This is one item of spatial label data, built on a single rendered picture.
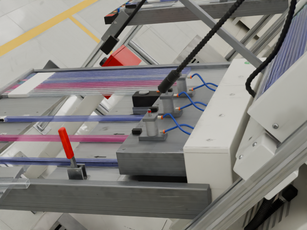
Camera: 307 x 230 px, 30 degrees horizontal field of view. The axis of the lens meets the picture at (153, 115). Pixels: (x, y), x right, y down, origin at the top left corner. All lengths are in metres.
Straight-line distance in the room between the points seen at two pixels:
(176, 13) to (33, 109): 1.06
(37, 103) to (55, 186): 0.52
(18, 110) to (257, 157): 0.82
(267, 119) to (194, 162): 0.17
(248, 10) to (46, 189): 1.46
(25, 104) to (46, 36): 1.92
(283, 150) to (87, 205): 0.39
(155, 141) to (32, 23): 2.51
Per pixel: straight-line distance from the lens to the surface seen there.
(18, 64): 3.12
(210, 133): 1.01
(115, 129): 1.29
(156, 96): 1.33
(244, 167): 0.90
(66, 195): 1.08
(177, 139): 1.05
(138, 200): 1.03
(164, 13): 2.43
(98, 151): 1.20
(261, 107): 0.87
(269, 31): 2.32
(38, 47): 3.34
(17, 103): 1.60
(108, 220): 1.73
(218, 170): 0.98
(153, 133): 1.06
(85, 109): 2.23
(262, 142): 0.88
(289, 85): 0.86
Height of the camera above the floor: 1.73
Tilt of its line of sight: 29 degrees down
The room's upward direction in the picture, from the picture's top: 42 degrees clockwise
